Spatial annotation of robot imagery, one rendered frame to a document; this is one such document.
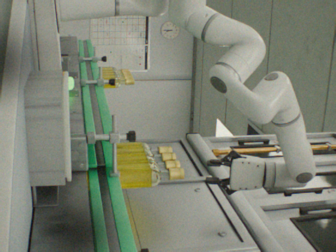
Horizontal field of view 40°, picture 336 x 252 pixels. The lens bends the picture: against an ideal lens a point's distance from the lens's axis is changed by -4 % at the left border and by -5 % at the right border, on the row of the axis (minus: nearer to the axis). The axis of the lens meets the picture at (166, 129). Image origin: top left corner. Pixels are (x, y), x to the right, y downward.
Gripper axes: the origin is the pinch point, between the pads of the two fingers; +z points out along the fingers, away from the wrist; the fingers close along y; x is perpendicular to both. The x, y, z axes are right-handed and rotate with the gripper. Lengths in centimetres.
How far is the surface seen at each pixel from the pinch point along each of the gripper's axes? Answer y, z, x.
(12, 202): 21, 34, 68
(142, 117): -161, 87, -590
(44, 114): 27, 37, 40
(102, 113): 14.1, 34.1, -7.9
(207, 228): -12.7, 0.9, 12.0
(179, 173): 0.8, 9.8, 4.2
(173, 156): 1.4, 12.2, -7.5
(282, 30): 13, -71, -307
